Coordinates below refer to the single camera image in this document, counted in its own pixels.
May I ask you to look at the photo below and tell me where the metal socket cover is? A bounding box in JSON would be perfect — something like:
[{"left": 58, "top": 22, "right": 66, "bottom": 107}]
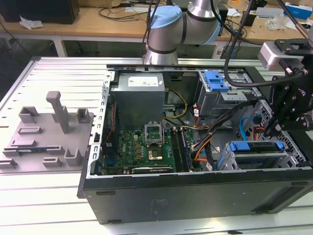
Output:
[{"left": 144, "top": 122, "right": 163, "bottom": 146}]

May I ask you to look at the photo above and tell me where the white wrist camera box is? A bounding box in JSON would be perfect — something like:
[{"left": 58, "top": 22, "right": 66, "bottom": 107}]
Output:
[{"left": 258, "top": 38, "right": 308, "bottom": 71}]

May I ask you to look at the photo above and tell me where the grey power supply unit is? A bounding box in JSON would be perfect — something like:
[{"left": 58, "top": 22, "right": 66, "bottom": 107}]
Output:
[{"left": 110, "top": 72, "right": 167, "bottom": 123}]

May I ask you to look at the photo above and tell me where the black camera cable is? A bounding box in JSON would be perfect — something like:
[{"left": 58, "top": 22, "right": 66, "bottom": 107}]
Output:
[
  {"left": 224, "top": 0, "right": 306, "bottom": 88},
  {"left": 277, "top": 0, "right": 309, "bottom": 37}
]

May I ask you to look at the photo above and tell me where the orange power wire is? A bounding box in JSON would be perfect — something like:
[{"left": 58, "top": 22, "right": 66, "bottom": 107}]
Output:
[{"left": 253, "top": 126, "right": 266, "bottom": 141}]

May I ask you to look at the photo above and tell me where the black RAM slot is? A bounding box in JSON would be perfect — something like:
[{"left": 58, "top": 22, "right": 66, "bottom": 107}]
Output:
[
  {"left": 170, "top": 127, "right": 182, "bottom": 172},
  {"left": 180, "top": 128, "right": 192, "bottom": 172}
]

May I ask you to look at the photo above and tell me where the wooden desk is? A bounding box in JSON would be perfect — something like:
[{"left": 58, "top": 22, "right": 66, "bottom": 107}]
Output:
[{"left": 0, "top": 6, "right": 313, "bottom": 58}]

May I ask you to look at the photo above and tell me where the clear plastic bag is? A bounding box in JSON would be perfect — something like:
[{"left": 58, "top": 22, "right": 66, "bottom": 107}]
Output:
[{"left": 267, "top": 14, "right": 293, "bottom": 31}]

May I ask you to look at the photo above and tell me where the yellow and black wire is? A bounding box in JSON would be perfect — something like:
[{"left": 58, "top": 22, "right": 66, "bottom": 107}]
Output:
[{"left": 163, "top": 88, "right": 188, "bottom": 121}]

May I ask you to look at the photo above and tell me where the flat grey box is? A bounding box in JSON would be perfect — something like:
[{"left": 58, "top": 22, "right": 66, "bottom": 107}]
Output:
[{"left": 255, "top": 6, "right": 286, "bottom": 18}]

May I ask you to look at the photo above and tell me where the large black box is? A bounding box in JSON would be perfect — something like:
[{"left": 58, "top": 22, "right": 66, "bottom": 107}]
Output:
[{"left": 0, "top": 0, "right": 80, "bottom": 25}]

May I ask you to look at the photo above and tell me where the crumpled white wrapping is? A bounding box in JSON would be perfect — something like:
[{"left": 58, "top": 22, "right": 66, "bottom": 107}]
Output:
[{"left": 19, "top": 15, "right": 44, "bottom": 30}]

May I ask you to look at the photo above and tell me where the black PC case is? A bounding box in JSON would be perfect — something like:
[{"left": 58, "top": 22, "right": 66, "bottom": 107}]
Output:
[{"left": 77, "top": 60, "right": 313, "bottom": 225}]

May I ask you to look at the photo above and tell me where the dark RAM stick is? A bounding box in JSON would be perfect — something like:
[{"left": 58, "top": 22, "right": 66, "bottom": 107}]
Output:
[{"left": 4, "top": 146, "right": 62, "bottom": 154}]

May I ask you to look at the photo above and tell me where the metal disk bay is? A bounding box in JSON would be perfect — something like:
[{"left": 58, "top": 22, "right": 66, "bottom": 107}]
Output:
[{"left": 216, "top": 140, "right": 308, "bottom": 171}]

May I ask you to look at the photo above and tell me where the grey parts rack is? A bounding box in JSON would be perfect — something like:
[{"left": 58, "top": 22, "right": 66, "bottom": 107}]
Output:
[{"left": 0, "top": 91, "right": 95, "bottom": 173}]

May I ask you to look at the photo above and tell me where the thick black wire bundle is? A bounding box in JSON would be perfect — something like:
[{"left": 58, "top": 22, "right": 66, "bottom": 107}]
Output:
[{"left": 206, "top": 101, "right": 256, "bottom": 138}]

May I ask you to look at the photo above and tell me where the blue plastic drive latch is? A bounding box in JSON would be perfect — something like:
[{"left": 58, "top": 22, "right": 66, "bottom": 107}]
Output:
[{"left": 203, "top": 70, "right": 232, "bottom": 93}]

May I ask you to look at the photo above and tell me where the CPU socket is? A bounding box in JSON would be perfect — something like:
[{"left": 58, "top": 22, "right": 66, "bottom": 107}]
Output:
[{"left": 146, "top": 144, "right": 163, "bottom": 161}]

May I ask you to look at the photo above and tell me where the small black box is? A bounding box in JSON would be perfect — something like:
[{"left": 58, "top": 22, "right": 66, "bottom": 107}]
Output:
[{"left": 241, "top": 12, "right": 257, "bottom": 27}]

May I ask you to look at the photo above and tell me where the blue cardboard box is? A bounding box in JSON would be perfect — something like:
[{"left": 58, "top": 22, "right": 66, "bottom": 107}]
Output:
[{"left": 285, "top": 1, "right": 313, "bottom": 20}]

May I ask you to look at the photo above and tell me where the green motherboard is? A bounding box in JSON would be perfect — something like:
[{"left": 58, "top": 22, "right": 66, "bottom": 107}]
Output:
[{"left": 101, "top": 126, "right": 196, "bottom": 175}]

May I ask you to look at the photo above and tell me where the metal drive cage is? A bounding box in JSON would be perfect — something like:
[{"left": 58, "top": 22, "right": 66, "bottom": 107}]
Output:
[{"left": 197, "top": 70, "right": 261, "bottom": 118}]

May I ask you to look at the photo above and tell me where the orange wire bundle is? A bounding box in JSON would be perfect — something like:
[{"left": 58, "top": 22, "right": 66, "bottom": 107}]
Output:
[{"left": 194, "top": 132, "right": 216, "bottom": 163}]

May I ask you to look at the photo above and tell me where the hard disk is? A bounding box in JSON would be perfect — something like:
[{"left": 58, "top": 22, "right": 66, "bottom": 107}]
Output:
[{"left": 224, "top": 141, "right": 285, "bottom": 155}]

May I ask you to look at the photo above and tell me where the black graphics card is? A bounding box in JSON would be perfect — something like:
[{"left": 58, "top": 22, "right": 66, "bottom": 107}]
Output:
[{"left": 131, "top": 166, "right": 173, "bottom": 175}]

